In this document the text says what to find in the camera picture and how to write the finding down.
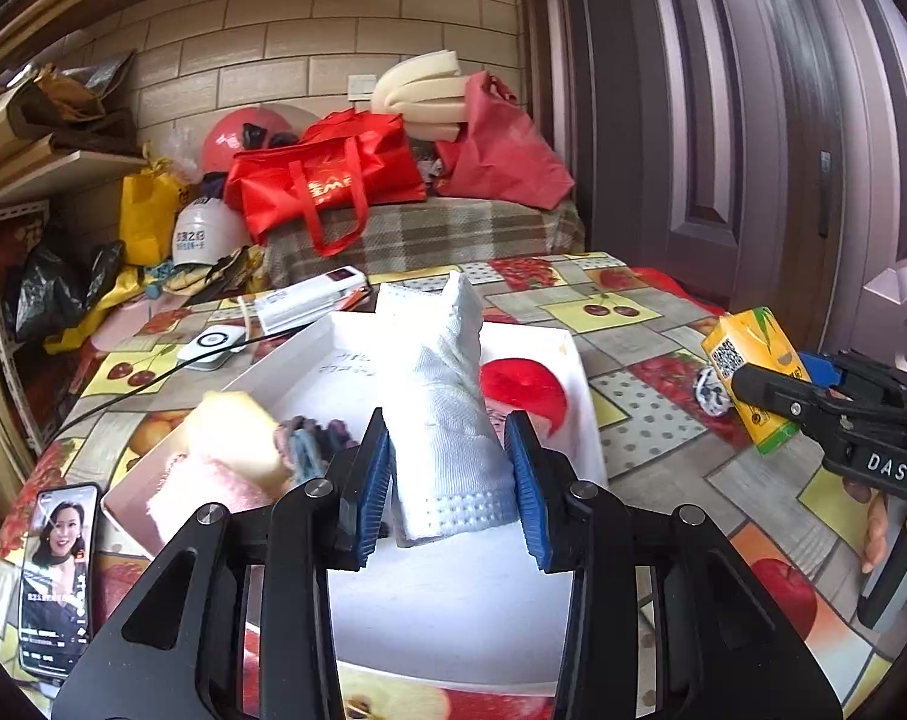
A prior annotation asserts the black cable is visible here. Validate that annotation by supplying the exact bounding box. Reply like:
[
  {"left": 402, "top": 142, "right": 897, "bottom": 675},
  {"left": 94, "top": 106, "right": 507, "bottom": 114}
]
[{"left": 43, "top": 313, "right": 372, "bottom": 452}]

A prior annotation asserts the smartphone with video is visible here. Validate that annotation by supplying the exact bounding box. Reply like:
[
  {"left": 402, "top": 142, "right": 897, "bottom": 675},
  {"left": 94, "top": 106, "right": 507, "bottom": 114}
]
[{"left": 17, "top": 483, "right": 100, "bottom": 684}]

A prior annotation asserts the shiny red tote bag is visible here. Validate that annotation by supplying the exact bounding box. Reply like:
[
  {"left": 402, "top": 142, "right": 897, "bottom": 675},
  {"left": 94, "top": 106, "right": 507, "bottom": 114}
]
[{"left": 224, "top": 109, "right": 427, "bottom": 257}]

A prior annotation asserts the purple blue knitted scrunchie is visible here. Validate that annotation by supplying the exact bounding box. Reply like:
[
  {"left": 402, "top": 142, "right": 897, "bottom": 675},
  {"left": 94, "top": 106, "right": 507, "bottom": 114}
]
[{"left": 273, "top": 415, "right": 357, "bottom": 488}]

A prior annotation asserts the white helmet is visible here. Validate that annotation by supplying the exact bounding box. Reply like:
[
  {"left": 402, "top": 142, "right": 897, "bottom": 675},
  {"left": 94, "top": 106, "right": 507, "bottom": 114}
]
[{"left": 172, "top": 197, "right": 252, "bottom": 266}]

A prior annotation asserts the metal shelf rack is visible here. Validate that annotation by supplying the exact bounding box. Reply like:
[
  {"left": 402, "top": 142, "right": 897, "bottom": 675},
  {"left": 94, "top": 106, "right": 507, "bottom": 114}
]
[{"left": 0, "top": 52, "right": 145, "bottom": 454}]

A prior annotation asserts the cream foam cushion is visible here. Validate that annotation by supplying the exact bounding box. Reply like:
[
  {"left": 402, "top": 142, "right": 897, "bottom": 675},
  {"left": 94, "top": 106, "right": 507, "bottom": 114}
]
[{"left": 370, "top": 49, "right": 469, "bottom": 142}]

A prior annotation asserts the yellow shopping bag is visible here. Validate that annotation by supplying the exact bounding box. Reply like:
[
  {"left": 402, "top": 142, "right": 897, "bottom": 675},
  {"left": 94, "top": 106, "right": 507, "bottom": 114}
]
[{"left": 118, "top": 160, "right": 190, "bottom": 266}]

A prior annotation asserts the red plastic bag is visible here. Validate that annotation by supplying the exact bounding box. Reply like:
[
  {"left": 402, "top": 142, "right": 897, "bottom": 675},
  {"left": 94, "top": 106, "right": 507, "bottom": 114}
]
[{"left": 632, "top": 266, "right": 725, "bottom": 316}]

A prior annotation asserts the red plush ball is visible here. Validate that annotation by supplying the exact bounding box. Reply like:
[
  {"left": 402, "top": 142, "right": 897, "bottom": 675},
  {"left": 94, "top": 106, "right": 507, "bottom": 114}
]
[{"left": 479, "top": 358, "right": 569, "bottom": 436}]

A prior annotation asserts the fruit pattern tablecloth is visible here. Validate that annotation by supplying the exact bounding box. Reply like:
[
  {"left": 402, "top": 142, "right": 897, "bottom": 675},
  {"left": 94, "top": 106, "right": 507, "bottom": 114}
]
[{"left": 0, "top": 252, "right": 907, "bottom": 718}]

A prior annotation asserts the dark red fabric bag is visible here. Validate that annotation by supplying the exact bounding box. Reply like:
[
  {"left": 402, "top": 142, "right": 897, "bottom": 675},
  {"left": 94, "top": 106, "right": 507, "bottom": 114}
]
[{"left": 433, "top": 71, "right": 575, "bottom": 211}]

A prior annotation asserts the black white patterned cloth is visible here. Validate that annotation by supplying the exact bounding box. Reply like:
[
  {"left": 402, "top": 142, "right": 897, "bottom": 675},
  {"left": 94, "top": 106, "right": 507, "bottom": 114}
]
[{"left": 693, "top": 366, "right": 733, "bottom": 418}]

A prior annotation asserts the pale yellow sponge piece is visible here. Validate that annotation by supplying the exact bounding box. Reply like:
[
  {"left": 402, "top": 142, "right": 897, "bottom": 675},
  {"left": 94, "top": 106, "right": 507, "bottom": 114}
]
[{"left": 181, "top": 392, "right": 289, "bottom": 496}]

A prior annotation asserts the red helmet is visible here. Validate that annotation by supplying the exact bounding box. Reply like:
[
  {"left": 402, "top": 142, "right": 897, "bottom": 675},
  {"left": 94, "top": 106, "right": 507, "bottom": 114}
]
[{"left": 201, "top": 107, "right": 298, "bottom": 172}]

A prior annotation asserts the white cardboard tray box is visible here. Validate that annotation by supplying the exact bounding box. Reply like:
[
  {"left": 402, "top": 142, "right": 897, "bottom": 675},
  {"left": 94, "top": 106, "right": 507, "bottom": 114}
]
[{"left": 101, "top": 310, "right": 610, "bottom": 698}]

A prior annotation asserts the pink fluffy plush toy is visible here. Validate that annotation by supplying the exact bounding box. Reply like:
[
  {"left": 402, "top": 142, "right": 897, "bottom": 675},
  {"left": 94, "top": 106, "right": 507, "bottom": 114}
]
[{"left": 145, "top": 454, "right": 271, "bottom": 543}]

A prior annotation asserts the black plastic bag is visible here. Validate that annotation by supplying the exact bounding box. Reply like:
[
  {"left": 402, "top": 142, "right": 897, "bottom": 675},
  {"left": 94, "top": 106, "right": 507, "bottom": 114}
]
[{"left": 14, "top": 239, "right": 126, "bottom": 343}]

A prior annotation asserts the white rectangular device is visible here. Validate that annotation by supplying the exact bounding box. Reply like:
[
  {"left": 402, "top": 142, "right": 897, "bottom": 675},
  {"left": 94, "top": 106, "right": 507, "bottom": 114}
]
[{"left": 255, "top": 265, "right": 369, "bottom": 335}]

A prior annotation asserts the plaid covered bench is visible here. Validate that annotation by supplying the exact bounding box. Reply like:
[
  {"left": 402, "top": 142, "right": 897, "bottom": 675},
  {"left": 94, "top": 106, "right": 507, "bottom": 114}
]
[{"left": 263, "top": 197, "right": 585, "bottom": 288}]

